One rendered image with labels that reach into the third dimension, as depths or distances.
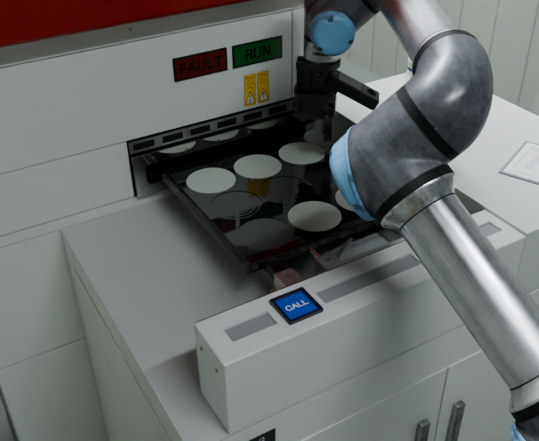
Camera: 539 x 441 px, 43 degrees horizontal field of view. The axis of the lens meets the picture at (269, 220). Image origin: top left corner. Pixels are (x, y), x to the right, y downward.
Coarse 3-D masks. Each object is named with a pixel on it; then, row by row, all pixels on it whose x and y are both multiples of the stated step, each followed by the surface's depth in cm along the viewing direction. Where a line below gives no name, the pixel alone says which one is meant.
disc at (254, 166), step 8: (240, 160) 145; (248, 160) 145; (256, 160) 145; (264, 160) 145; (272, 160) 145; (240, 168) 142; (248, 168) 142; (256, 168) 142; (264, 168) 142; (272, 168) 142; (280, 168) 142; (248, 176) 140; (256, 176) 140; (264, 176) 140
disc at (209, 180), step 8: (208, 168) 142; (216, 168) 142; (192, 176) 140; (200, 176) 140; (208, 176) 140; (216, 176) 140; (224, 176) 140; (232, 176) 140; (192, 184) 137; (200, 184) 137; (208, 184) 137; (216, 184) 137; (224, 184) 137; (232, 184) 137; (208, 192) 135
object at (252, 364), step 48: (288, 288) 101; (336, 288) 102; (384, 288) 101; (432, 288) 104; (240, 336) 94; (288, 336) 93; (336, 336) 98; (384, 336) 104; (432, 336) 111; (240, 384) 92; (288, 384) 98
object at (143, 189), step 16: (288, 112) 154; (240, 128) 148; (256, 128) 150; (272, 128) 152; (176, 144) 142; (192, 144) 144; (208, 144) 146; (144, 160) 140; (160, 160) 141; (144, 176) 141; (144, 192) 143
